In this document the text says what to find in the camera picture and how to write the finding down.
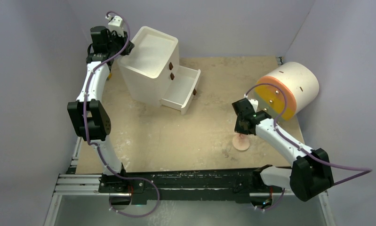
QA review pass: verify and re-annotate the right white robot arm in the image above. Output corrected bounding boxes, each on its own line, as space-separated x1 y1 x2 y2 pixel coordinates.
232 98 334 202

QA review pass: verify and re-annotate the white cylinder orange face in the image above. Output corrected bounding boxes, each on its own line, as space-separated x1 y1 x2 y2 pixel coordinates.
253 62 320 121

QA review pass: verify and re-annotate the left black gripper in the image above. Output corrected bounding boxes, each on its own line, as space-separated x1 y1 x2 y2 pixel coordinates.
108 32 135 58

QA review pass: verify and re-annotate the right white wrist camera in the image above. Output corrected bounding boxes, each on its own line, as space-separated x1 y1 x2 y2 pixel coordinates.
248 99 259 112

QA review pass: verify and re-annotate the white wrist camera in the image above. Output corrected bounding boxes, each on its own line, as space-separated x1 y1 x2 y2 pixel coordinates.
248 99 259 112
106 15 124 37

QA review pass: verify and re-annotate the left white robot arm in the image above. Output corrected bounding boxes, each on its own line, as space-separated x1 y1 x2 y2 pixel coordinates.
67 26 134 193

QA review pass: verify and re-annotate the white drawer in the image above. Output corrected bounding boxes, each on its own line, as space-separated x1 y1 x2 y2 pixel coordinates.
160 66 201 115
158 42 179 79
156 58 179 97

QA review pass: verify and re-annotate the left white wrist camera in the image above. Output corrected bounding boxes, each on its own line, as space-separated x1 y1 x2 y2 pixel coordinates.
106 15 124 37

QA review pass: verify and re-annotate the black aluminium base frame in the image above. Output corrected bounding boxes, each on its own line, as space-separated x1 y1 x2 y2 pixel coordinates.
45 138 335 226

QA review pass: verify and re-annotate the round pink compact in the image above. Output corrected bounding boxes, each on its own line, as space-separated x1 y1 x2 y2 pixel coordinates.
232 134 250 151

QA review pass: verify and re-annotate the white drawer cabinet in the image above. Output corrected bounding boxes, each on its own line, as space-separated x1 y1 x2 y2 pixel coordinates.
118 26 178 107

